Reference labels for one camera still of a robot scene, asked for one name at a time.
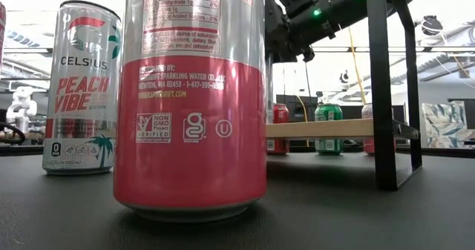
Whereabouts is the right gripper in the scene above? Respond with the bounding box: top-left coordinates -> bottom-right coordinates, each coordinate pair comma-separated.
264,0 -> 316,64

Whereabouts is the green Sprite can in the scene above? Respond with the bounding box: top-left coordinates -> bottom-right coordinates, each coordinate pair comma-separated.
314,103 -> 344,156

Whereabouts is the pink white Spindrift can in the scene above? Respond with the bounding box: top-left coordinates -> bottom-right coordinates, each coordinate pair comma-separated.
113,0 -> 268,223
361,103 -> 376,155

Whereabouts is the leaf patterned cushion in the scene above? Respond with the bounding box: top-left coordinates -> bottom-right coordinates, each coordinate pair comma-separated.
422,100 -> 475,149

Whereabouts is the yellow cable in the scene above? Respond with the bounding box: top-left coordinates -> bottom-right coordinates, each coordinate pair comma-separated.
347,26 -> 368,105

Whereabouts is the wooden shelf black metal frame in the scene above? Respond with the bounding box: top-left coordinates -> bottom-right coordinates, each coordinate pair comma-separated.
265,0 -> 424,191

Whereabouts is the black cable loop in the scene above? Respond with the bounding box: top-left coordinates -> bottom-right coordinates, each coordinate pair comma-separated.
0,121 -> 27,146

